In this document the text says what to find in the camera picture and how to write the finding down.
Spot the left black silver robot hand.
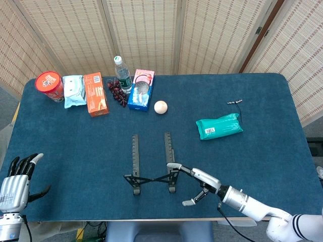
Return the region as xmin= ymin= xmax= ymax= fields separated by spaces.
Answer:
xmin=0 ymin=153 xmax=51 ymax=212

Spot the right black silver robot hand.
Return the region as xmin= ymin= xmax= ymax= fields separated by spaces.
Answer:
xmin=166 ymin=162 xmax=223 ymax=207

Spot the black folding stand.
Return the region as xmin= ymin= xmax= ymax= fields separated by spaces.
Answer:
xmin=123 ymin=134 xmax=181 ymax=196

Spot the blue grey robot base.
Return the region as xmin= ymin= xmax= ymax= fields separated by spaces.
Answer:
xmin=105 ymin=221 xmax=214 ymax=242

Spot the green wet wipes pack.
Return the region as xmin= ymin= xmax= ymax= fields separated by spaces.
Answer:
xmin=195 ymin=113 xmax=244 ymax=141

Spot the blue felt table cover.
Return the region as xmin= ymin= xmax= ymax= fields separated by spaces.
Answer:
xmin=0 ymin=73 xmax=323 ymax=222

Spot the pale peach ball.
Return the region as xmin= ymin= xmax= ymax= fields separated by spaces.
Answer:
xmin=153 ymin=100 xmax=169 ymax=115

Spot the blue cookie box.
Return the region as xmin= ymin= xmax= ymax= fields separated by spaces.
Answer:
xmin=127 ymin=69 xmax=155 ymax=111

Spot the red snack can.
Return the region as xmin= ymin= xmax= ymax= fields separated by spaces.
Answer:
xmin=34 ymin=71 xmax=65 ymax=103

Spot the black box on floor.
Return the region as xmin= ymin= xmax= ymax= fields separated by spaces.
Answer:
xmin=306 ymin=137 xmax=323 ymax=157

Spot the light blue snack bag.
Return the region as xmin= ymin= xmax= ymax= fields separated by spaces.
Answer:
xmin=62 ymin=75 xmax=87 ymax=109

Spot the dark red grape bunch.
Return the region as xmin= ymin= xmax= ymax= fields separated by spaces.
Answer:
xmin=107 ymin=79 xmax=128 ymax=108

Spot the orange snack box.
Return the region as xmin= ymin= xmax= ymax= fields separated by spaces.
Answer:
xmin=83 ymin=72 xmax=111 ymax=118

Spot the clear plastic water bottle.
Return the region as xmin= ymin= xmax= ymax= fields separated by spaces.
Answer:
xmin=114 ymin=55 xmax=133 ymax=94

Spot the woven bamboo folding screen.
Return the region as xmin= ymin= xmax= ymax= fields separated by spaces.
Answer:
xmin=0 ymin=0 xmax=323 ymax=127

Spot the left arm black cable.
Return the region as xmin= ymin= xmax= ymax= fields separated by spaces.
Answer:
xmin=21 ymin=214 xmax=33 ymax=242

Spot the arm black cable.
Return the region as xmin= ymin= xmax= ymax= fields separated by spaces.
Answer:
xmin=217 ymin=203 xmax=250 ymax=242
xmin=21 ymin=214 xmax=33 ymax=242

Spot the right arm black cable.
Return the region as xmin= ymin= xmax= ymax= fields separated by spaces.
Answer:
xmin=217 ymin=203 xmax=250 ymax=242

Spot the small metal connector with wire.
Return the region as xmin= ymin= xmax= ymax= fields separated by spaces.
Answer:
xmin=226 ymin=99 xmax=243 ymax=124

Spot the brown wooden post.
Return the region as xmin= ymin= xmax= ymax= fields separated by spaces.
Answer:
xmin=239 ymin=0 xmax=286 ymax=74

